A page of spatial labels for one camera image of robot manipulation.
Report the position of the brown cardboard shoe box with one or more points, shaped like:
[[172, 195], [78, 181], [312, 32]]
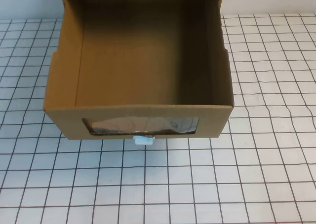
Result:
[[138, 61]]

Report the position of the pale blue plastic tab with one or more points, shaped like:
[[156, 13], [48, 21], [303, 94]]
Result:
[[143, 140]]

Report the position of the white black-grid tablecloth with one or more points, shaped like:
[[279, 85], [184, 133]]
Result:
[[158, 184]]

